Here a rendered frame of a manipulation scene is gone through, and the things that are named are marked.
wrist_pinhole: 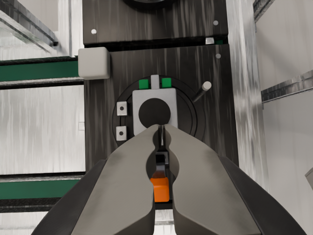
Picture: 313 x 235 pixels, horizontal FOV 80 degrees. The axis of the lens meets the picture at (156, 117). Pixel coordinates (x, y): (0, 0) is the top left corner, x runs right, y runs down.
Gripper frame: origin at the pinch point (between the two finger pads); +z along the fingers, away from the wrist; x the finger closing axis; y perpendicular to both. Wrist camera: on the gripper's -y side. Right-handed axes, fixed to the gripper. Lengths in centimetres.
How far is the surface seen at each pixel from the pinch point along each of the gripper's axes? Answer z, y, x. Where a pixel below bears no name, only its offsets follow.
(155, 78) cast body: 10.9, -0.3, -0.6
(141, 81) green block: 11.3, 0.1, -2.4
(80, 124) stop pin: 15.2, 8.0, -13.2
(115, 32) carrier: 22.7, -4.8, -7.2
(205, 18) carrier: 23.4, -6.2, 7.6
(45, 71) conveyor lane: 22.1, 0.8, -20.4
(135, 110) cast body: 5.3, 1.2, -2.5
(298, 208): 14.1, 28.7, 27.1
